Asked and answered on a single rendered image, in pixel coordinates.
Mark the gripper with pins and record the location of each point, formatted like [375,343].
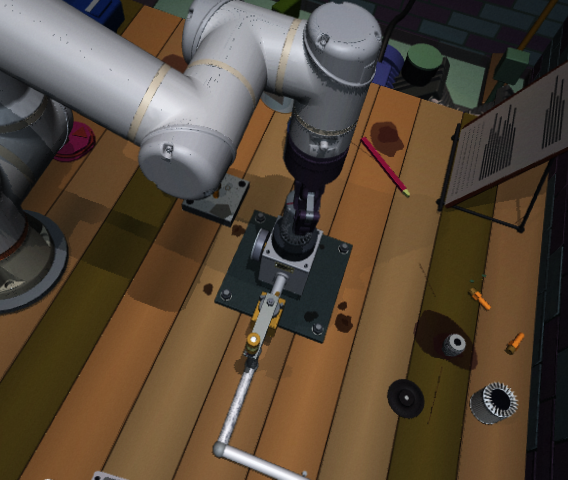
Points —
[314,162]

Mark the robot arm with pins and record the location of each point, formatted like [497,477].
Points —
[114,75]

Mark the black range knob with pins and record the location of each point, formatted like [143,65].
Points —
[289,242]

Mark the grey regulator body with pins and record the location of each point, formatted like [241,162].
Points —
[284,262]

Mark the grey parking block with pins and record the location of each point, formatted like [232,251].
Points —
[224,207]

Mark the yellow valve body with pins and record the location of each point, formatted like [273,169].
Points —
[277,320]

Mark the grey valve lever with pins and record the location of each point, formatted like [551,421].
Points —
[264,320]

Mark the round grey pressure gauge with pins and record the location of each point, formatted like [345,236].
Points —
[258,245]

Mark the red pencil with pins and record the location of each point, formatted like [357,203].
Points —
[386,167]

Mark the blue drum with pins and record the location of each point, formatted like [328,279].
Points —
[393,62]

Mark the black and green motor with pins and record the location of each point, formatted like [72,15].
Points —
[424,67]

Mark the orange bolt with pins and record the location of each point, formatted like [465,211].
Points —
[515,343]
[480,298]

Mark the small grey knurled cylinder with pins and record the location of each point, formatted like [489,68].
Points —
[455,346]

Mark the grey bent pipe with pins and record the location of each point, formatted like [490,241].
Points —
[236,405]

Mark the black disc wheel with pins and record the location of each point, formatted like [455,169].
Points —
[406,398]

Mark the clipboard on black stand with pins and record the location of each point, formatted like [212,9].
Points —
[519,125]

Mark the magenta round tin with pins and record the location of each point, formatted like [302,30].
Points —
[76,142]

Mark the green box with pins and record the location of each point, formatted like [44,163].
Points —
[513,62]

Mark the grey ribbed filter cylinder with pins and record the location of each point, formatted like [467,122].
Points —
[494,404]

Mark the blue bin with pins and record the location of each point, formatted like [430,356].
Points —
[109,12]

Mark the grey metal plate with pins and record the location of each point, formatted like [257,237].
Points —
[104,475]

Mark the dark regulator base plate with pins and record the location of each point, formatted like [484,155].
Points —
[324,295]

